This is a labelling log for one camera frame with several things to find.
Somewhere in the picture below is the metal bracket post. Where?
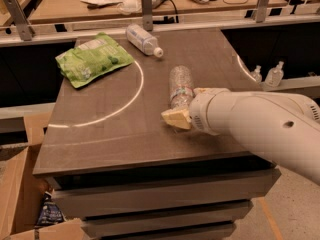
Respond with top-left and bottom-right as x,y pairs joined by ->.
3,0 -> 34,41
141,0 -> 153,31
253,0 -> 269,23

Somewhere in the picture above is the middle metal bracket post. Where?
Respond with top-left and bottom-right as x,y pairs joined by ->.
141,0 -> 153,31

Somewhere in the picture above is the cardboard box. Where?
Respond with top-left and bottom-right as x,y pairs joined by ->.
0,112 -> 89,240

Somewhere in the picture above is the sanitizer pump bottle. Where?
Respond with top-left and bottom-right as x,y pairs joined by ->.
265,61 -> 284,87
251,65 -> 262,83

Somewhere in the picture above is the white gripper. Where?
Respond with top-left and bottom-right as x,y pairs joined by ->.
161,88 -> 234,135

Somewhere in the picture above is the right metal bracket post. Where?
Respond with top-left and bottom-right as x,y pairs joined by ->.
253,0 -> 269,23

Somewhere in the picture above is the clear water bottle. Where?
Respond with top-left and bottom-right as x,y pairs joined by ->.
169,65 -> 194,109

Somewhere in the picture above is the black cable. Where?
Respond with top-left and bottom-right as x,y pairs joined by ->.
161,0 -> 180,24

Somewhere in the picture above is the green snack bag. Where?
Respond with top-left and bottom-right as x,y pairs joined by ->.
55,33 -> 134,89

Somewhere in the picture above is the right sanitizer pump bottle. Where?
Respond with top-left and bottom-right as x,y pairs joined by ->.
265,61 -> 284,87

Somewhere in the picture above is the blue-label plastic bottle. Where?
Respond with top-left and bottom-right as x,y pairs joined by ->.
126,24 -> 164,58

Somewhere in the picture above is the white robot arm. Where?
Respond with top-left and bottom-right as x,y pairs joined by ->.
161,88 -> 320,184

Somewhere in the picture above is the left sanitizer pump bottle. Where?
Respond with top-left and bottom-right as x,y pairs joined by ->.
251,65 -> 262,83

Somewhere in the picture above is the wooden desk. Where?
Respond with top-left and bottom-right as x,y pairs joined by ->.
28,0 -> 289,25

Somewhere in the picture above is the dark blue snack bag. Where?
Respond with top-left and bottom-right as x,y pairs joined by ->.
36,192 -> 65,227

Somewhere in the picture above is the grey drawer cabinet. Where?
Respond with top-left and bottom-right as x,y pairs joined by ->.
34,29 -> 280,240

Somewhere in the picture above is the left metal bracket post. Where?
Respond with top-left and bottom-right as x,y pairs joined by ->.
3,0 -> 34,41

